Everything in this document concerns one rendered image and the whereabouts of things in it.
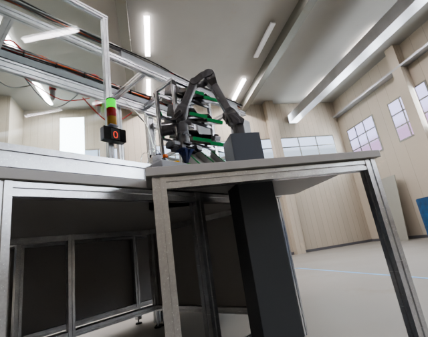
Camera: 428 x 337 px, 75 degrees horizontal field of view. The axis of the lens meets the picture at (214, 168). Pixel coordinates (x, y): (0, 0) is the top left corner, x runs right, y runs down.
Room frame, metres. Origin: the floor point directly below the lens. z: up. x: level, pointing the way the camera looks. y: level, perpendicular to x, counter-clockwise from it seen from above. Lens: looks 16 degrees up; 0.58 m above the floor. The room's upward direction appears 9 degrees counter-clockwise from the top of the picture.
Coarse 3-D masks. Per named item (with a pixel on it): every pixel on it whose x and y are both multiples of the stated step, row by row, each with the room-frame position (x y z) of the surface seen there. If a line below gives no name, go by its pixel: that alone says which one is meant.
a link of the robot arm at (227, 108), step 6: (204, 78) 1.24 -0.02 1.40; (210, 78) 1.22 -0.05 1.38; (210, 84) 1.23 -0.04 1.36; (216, 84) 1.23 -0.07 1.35; (216, 90) 1.23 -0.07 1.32; (216, 96) 1.25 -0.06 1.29; (222, 96) 1.23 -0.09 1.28; (222, 102) 1.23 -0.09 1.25; (222, 108) 1.26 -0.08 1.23; (228, 108) 1.23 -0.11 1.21; (228, 114) 1.22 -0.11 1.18; (228, 120) 1.23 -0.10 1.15
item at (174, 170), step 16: (240, 160) 0.93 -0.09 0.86; (256, 160) 0.95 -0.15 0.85; (272, 160) 0.96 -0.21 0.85; (288, 160) 0.98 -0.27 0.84; (304, 160) 0.99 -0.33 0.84; (320, 160) 1.01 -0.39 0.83; (336, 160) 1.04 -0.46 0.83; (352, 160) 1.08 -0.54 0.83; (160, 176) 0.88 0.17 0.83; (208, 192) 1.27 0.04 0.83; (224, 192) 1.33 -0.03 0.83; (288, 192) 1.64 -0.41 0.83
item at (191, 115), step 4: (172, 104) 1.64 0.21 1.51; (168, 108) 1.68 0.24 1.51; (172, 108) 1.64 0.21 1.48; (192, 108) 1.69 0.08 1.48; (168, 112) 1.68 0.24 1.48; (172, 112) 1.65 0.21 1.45; (188, 112) 1.51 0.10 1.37; (192, 112) 1.51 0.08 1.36; (196, 112) 1.66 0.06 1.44; (172, 116) 1.69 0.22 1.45; (188, 116) 1.58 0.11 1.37; (192, 116) 1.55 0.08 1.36; (196, 116) 1.54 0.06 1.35; (200, 116) 1.55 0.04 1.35; (204, 116) 1.57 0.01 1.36
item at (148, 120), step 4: (144, 116) 2.68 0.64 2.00; (144, 120) 2.68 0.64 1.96; (148, 120) 2.68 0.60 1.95; (152, 120) 2.72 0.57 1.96; (144, 124) 2.69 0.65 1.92; (148, 124) 2.67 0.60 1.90; (148, 128) 2.67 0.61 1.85; (152, 128) 2.72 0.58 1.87; (148, 132) 2.66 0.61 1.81; (152, 132) 2.70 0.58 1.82; (148, 136) 2.66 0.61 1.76; (152, 136) 2.70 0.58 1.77; (148, 140) 2.66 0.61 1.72; (152, 140) 2.70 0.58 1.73; (148, 144) 2.66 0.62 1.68; (148, 148) 2.67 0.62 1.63; (152, 152) 2.69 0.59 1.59; (156, 152) 2.73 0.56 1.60
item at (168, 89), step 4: (176, 84) 1.58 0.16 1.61; (168, 88) 1.66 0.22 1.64; (176, 88) 1.59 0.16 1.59; (180, 88) 1.75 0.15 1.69; (184, 88) 1.52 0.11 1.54; (168, 92) 1.66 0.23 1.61; (176, 92) 1.59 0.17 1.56; (180, 92) 1.56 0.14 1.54; (184, 92) 1.54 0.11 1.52; (196, 92) 1.55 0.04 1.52; (200, 92) 1.57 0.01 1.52; (196, 96) 1.63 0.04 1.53; (200, 96) 1.61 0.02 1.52
